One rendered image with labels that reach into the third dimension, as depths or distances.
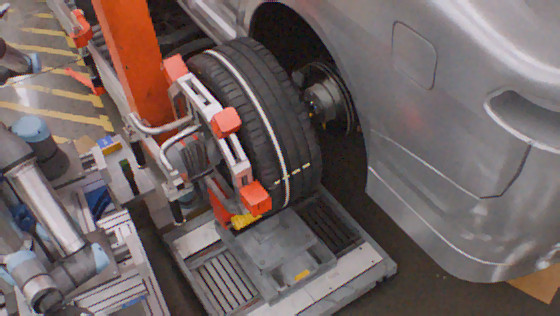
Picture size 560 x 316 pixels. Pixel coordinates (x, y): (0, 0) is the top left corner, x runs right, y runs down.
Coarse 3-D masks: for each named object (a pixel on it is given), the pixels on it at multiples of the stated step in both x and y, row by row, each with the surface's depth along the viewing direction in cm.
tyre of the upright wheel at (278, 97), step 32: (192, 64) 212; (224, 64) 201; (256, 64) 201; (224, 96) 196; (256, 96) 195; (288, 96) 198; (256, 128) 193; (288, 128) 198; (256, 160) 197; (288, 160) 200; (320, 160) 208
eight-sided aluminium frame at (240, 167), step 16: (176, 80) 208; (192, 80) 206; (176, 96) 226; (192, 96) 200; (208, 96) 200; (176, 112) 233; (208, 112) 194; (224, 144) 195; (240, 160) 197; (208, 176) 242; (240, 176) 198; (224, 208) 234; (240, 208) 211
